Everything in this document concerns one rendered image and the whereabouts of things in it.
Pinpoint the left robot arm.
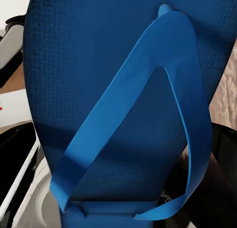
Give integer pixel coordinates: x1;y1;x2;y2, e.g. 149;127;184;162
0;15;26;89

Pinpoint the sandal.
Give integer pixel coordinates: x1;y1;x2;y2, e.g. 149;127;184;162
22;0;237;228

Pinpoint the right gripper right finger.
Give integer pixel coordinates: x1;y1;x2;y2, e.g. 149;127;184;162
211;122;237;195

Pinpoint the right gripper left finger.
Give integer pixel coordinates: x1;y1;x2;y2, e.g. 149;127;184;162
0;122;37;207

